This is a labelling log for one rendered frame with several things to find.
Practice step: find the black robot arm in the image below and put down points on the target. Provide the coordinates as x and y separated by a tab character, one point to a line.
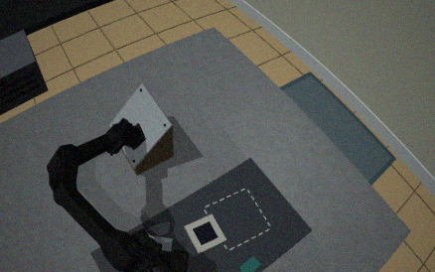
121	249

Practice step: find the beige square tile with dark square centre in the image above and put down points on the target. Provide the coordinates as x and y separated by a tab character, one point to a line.
205	233

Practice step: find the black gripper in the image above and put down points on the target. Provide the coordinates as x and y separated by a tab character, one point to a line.
179	260

